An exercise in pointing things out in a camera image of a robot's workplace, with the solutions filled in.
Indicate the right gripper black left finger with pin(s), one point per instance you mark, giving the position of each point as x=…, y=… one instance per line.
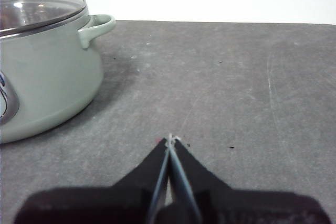
x=105, y=205

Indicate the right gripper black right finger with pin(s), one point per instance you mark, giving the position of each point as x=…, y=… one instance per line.
x=249, y=208

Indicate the glass lid with green knob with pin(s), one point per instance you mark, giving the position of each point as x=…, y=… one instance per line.
x=39, y=6

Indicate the pale green electric pot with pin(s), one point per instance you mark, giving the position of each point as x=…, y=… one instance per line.
x=52, y=77

